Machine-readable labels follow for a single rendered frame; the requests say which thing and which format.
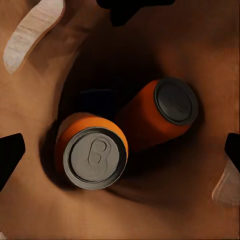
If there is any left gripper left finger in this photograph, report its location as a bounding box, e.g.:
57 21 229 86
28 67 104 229
0 133 26 192

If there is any can of soda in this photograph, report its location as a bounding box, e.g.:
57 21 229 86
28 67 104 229
74 88 119 122
113 77 199 153
54 112 129 190

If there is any trash can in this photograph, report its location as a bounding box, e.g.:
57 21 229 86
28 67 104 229
0 0 240 240

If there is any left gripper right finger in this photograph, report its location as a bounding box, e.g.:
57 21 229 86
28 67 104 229
224 132 240 172

